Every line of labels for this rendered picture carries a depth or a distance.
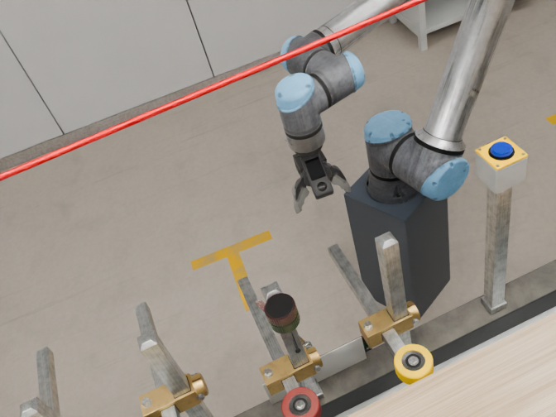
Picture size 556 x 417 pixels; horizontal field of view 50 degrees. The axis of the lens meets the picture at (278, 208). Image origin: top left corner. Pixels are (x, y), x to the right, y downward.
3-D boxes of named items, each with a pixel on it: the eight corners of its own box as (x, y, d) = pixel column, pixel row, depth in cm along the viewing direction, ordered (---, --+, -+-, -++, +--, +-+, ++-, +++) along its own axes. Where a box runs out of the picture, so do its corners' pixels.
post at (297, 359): (306, 398, 149) (259, 285, 115) (318, 391, 149) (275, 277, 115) (312, 409, 146) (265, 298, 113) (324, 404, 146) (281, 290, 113)
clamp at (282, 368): (263, 378, 137) (258, 367, 134) (316, 352, 139) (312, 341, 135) (272, 398, 133) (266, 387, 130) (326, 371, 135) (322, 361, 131)
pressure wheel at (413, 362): (394, 398, 129) (389, 372, 121) (402, 365, 134) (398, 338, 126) (431, 406, 126) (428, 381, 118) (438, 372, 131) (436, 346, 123)
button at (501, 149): (486, 152, 116) (486, 146, 114) (503, 144, 116) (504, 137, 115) (498, 164, 113) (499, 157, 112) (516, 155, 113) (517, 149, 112)
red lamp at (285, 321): (262, 308, 114) (259, 301, 113) (290, 294, 115) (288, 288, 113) (273, 332, 110) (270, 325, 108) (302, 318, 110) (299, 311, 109)
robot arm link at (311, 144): (328, 131, 136) (289, 146, 135) (331, 146, 139) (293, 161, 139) (314, 110, 142) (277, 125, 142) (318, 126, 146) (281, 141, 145)
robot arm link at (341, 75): (335, 40, 140) (294, 65, 137) (367, 56, 133) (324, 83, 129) (342, 74, 147) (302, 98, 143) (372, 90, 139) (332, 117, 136)
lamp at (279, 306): (285, 357, 128) (260, 300, 113) (308, 346, 128) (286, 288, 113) (294, 380, 123) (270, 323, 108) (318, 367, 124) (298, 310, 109)
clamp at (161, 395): (146, 405, 128) (137, 394, 125) (203, 377, 129) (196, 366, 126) (152, 429, 124) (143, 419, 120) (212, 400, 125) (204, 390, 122)
